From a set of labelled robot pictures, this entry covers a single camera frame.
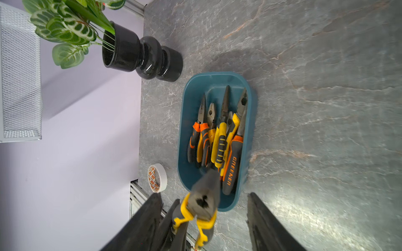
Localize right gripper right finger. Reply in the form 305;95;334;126
247;192;305;251

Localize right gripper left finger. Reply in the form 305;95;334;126
102;193;162;251

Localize yellow black pliers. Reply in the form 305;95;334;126
196;102;216;167
172;169;220;250

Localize grey orange Greener pliers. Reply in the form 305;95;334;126
223;108;247;195

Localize yellow long nose pliers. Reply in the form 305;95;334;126
211;85;230;170

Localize orange black pliers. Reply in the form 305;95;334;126
187;94;209;168

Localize yellow grey pliers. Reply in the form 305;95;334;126
220;88;247;180

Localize teal plastic storage box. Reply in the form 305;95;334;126
178;72;257;212

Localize masking tape roll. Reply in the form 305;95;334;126
147;163;167;193

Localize black vase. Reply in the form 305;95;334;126
102;23;183;82

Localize white mesh basket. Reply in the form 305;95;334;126
1;3;43;143

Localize green artificial plant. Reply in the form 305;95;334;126
22;1;126;69

